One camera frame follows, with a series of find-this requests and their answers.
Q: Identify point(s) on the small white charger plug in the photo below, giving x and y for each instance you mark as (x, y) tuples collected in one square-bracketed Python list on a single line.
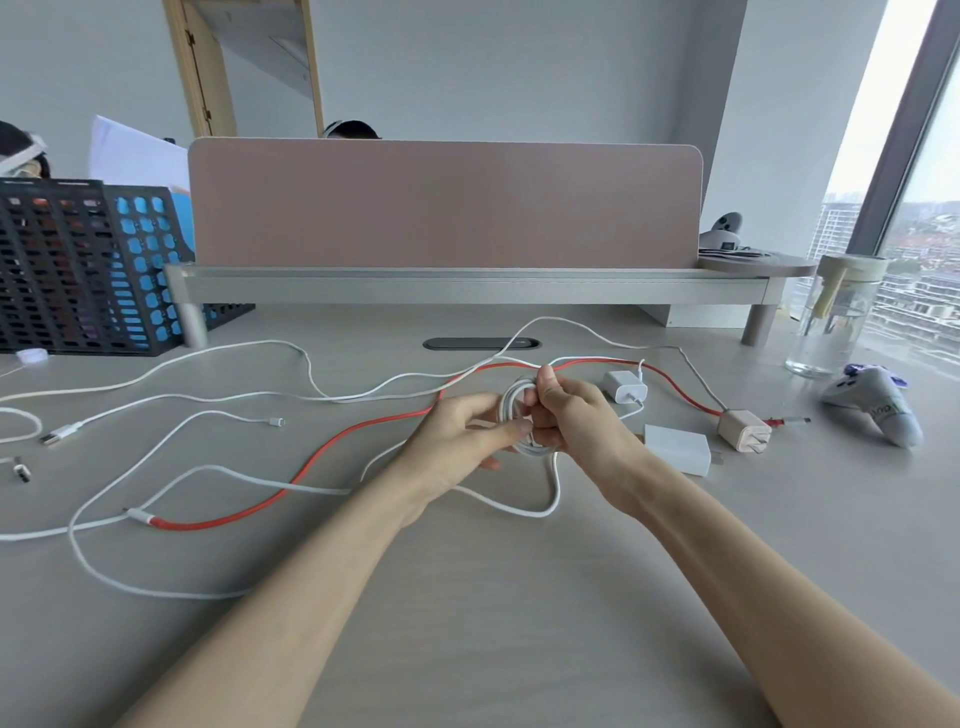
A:
[(622, 386)]

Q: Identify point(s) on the white handheld controller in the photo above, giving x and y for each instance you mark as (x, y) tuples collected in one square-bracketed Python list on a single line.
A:
[(724, 231)]

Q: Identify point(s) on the person's left forearm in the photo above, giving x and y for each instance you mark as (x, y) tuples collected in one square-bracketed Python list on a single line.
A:
[(285, 615)]

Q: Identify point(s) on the person's left hand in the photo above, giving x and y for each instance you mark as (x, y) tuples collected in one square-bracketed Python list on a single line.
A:
[(439, 450)]

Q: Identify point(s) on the blue folder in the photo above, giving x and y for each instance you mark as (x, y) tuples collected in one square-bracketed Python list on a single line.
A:
[(150, 247)]

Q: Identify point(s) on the large white charger block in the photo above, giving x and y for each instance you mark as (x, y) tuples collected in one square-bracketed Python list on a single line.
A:
[(677, 448)]

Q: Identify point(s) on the black mesh file organizer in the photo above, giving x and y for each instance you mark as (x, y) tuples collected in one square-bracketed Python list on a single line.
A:
[(60, 270)]

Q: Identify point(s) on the person's right forearm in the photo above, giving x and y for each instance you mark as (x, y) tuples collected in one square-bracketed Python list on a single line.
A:
[(765, 592)]

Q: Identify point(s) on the clear bottle with cream lid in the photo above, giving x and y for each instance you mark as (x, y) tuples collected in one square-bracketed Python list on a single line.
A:
[(836, 322)]

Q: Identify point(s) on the small silver usb connector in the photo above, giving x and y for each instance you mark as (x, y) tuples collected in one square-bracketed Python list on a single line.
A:
[(20, 472)]

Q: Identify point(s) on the small white round puck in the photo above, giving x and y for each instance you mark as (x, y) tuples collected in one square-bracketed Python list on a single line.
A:
[(31, 355)]

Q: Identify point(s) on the wooden door frame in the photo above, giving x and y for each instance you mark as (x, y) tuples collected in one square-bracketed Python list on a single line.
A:
[(206, 82)]

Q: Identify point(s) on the beige charger plug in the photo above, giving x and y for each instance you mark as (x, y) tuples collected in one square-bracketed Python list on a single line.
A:
[(742, 431)]

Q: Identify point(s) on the person's right thumb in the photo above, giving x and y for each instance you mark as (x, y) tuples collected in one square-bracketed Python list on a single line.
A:
[(544, 384)]

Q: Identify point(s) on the white paper sheet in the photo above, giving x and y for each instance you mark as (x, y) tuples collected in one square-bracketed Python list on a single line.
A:
[(131, 154)]

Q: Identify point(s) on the silver desk shelf riser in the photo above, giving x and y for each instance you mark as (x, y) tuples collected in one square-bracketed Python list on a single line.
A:
[(480, 285)]

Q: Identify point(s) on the person's left thumb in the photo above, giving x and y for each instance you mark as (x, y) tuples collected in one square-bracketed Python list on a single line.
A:
[(474, 403)]

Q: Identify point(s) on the white and purple game controller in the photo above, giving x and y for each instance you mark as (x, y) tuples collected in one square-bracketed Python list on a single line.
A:
[(877, 405)]

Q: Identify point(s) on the person's right hand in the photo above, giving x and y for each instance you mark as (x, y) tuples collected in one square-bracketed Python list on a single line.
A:
[(585, 431)]

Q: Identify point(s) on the round beige tray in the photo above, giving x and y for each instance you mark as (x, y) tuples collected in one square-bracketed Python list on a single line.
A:
[(757, 264)]

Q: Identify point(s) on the pink desk divider panel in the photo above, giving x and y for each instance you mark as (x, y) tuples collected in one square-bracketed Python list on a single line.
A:
[(450, 206)]

